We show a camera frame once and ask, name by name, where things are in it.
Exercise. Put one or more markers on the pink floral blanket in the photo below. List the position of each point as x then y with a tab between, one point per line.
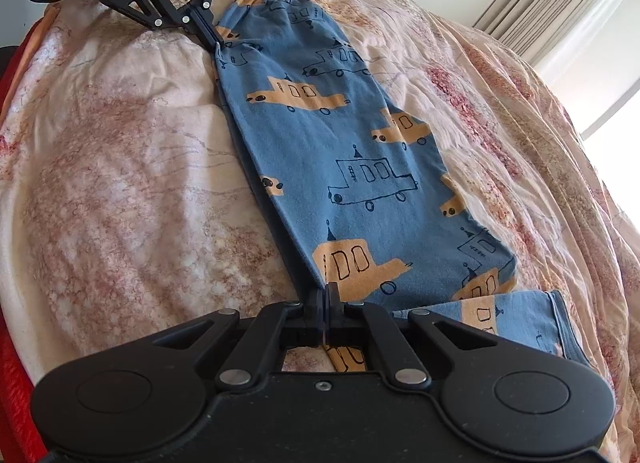
125	168

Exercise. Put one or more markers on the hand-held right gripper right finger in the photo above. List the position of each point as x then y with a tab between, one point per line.
336	314

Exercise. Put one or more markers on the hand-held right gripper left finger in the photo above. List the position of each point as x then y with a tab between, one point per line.
315	314

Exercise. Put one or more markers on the red fuzzy cloth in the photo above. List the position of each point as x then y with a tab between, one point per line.
15	368

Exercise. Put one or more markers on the blue car print pants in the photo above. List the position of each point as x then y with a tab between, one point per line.
320	153

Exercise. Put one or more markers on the bright window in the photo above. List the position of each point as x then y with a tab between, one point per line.
615	68

